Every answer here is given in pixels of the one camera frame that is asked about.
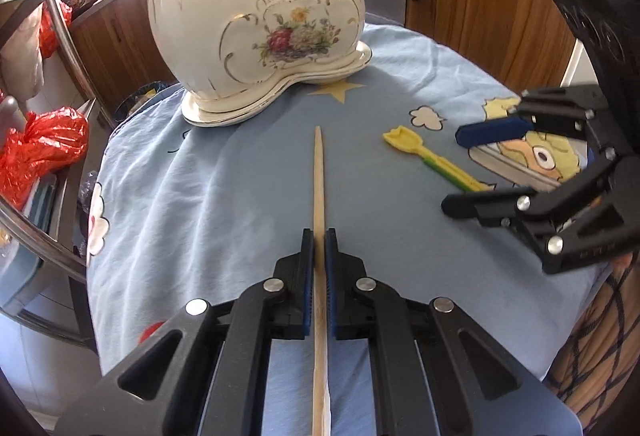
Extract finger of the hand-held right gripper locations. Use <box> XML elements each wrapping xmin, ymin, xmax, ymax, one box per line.
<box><xmin>455</xmin><ymin>84</ymin><xmax>620</xmax><ymax>153</ymax></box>
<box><xmin>440</xmin><ymin>151</ymin><xmax>628</xmax><ymax>259</ymax></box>

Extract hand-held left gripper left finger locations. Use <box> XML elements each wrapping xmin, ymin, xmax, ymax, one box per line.
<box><xmin>52</xmin><ymin>228</ymin><xmax>316</xmax><ymax>436</ymax></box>

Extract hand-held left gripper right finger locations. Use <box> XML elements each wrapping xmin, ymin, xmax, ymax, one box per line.
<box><xmin>324</xmin><ymin>228</ymin><xmax>583</xmax><ymax>436</ymax></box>

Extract yellow plastic spoon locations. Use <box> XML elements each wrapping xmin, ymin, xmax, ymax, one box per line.
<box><xmin>382</xmin><ymin>126</ymin><xmax>496</xmax><ymax>193</ymax></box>

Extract wooden chopstick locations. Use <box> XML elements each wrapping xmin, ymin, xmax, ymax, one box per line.
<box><xmin>311</xmin><ymin>126</ymin><xmax>332</xmax><ymax>436</ymax></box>

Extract white floral ceramic utensil holder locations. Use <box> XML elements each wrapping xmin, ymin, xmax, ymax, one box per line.
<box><xmin>137</xmin><ymin>0</ymin><xmax>373</xmax><ymax>127</ymax></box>

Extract blue printed cloth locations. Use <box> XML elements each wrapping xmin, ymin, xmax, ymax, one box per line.
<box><xmin>85</xmin><ymin>23</ymin><xmax>608</xmax><ymax>436</ymax></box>

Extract black trash bin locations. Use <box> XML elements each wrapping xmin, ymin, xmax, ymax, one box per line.
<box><xmin>114</xmin><ymin>80</ymin><xmax>177</xmax><ymax>119</ymax></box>

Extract steel shelf rack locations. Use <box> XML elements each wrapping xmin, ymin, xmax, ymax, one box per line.
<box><xmin>0</xmin><ymin>0</ymin><xmax>118</xmax><ymax>357</ymax></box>

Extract red plastic bag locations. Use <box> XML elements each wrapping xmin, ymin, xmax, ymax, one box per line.
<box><xmin>0</xmin><ymin>108</ymin><xmax>91</xmax><ymax>209</ymax></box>
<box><xmin>25</xmin><ymin>0</ymin><xmax>73</xmax><ymax>59</ymax></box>

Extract wooden base cabinets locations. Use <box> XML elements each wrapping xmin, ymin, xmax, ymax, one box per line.
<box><xmin>69</xmin><ymin>0</ymin><xmax>176</xmax><ymax>127</ymax></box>

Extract white cloth bag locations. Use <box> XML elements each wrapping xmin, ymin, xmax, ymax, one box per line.
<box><xmin>0</xmin><ymin>3</ymin><xmax>46</xmax><ymax>96</ymax></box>

